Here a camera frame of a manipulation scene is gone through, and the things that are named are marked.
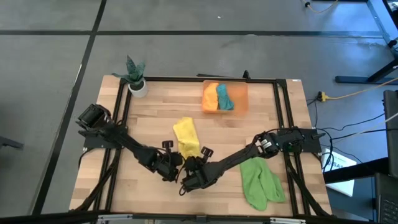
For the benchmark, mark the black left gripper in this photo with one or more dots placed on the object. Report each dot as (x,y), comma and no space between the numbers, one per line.
(164,171)

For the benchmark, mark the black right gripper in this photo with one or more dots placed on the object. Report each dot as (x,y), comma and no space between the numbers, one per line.
(200,179)

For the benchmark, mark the yellow microfiber towel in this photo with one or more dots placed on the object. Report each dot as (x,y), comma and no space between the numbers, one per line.
(186,137)

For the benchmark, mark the orange microfiber towel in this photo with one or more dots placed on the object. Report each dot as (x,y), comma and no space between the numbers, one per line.
(211,98)

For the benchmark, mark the teal microfiber towel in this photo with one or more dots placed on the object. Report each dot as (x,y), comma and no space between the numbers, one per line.
(224,98)

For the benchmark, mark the orange plastic basket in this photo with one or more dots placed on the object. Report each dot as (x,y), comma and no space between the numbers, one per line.
(241,98)

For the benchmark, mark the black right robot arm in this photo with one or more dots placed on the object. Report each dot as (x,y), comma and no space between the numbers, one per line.
(239,158)

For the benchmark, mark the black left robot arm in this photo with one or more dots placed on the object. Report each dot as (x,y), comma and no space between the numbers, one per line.
(121,138)

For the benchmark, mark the green microfiber towel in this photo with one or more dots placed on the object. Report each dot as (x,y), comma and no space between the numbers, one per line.
(261,186)

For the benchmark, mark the white plant pot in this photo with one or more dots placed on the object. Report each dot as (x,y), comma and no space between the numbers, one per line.
(138,91)

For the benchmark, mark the black beam with silver brackets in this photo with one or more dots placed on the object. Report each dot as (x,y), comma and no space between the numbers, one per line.
(199,218)

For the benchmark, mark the green artificial plant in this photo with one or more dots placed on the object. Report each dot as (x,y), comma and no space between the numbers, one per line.
(133,73)

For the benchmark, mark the white printed box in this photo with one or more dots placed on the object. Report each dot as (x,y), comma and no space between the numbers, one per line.
(342,188)

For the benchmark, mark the black desk edge bar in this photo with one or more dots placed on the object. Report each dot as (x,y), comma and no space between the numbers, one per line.
(357,171)

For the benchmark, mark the dark floor object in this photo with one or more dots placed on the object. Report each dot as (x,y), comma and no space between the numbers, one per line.
(9,143)

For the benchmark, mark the black keyboard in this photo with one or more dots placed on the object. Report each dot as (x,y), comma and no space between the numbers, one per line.
(387,202)

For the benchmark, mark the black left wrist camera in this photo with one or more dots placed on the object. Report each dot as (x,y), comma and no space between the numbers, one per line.
(177,158)

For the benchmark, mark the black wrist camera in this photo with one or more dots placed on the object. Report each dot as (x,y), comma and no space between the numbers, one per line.
(192,163)
(177,158)

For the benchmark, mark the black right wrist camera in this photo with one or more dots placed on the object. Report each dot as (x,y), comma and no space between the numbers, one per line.
(192,163)

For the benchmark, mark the black aluminium table frame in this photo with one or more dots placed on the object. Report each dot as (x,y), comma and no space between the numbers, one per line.
(174,79)

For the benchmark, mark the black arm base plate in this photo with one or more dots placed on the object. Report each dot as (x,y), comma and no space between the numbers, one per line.
(93,143)
(311,140)

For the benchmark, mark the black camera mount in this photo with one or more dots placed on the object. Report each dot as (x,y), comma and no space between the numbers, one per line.
(246,74)

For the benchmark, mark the black desk leg frame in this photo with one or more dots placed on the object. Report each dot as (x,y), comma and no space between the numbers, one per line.
(378,18)

